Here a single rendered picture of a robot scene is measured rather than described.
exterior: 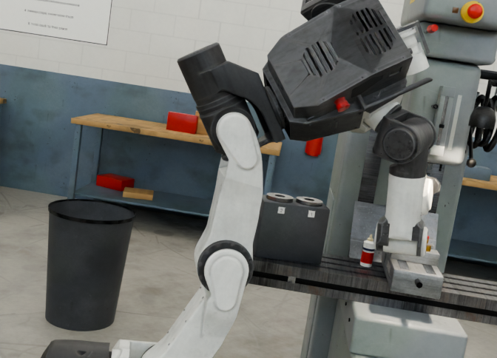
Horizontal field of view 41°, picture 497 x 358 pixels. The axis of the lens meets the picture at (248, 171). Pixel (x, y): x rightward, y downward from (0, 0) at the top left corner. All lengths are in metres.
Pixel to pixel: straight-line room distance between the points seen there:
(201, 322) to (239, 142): 0.48
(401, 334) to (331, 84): 0.87
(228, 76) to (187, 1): 4.91
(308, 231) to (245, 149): 0.65
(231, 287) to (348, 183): 1.03
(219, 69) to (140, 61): 4.96
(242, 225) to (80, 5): 5.23
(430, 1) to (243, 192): 0.78
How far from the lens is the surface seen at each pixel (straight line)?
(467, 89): 2.15
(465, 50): 2.11
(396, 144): 1.61
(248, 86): 1.62
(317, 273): 2.15
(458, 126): 2.15
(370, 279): 2.17
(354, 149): 2.57
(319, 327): 2.73
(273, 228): 2.16
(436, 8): 2.00
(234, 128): 1.60
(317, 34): 1.59
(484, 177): 6.00
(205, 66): 1.61
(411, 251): 1.77
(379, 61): 1.55
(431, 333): 2.11
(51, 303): 3.82
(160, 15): 6.53
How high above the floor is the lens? 1.51
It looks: 9 degrees down
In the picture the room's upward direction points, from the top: 9 degrees clockwise
